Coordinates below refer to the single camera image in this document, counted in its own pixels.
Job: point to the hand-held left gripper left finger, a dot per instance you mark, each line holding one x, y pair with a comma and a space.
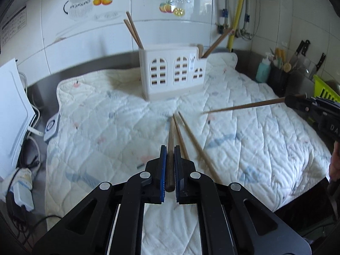
162, 175

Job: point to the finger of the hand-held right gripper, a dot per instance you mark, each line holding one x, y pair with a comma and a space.
297, 102

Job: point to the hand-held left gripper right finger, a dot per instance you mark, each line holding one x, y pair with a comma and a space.
178, 175

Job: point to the brown wooden chopstick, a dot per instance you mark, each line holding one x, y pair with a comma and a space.
135, 29
196, 146
132, 34
180, 137
171, 138
244, 106
217, 42

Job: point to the white house-shaped utensil holder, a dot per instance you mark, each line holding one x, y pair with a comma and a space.
162, 85

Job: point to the person's right hand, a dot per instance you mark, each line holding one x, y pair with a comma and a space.
335, 167

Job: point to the green dish rack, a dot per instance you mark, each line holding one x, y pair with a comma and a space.
325, 90

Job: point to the black utensil cup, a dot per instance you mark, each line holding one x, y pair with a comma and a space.
279, 82

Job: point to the wooden spoon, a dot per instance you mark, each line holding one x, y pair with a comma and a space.
287, 67

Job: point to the teal soap bottle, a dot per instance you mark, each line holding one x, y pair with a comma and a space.
263, 70

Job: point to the white quilted printed mat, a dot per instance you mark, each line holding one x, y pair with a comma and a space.
106, 138

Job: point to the yellow gas pipe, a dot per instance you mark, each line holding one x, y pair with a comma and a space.
239, 13

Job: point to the small white blue device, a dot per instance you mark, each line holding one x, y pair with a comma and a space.
51, 127

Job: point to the white countertop oven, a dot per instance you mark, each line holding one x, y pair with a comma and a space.
13, 117

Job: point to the printed wall label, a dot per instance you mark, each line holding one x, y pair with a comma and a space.
13, 22

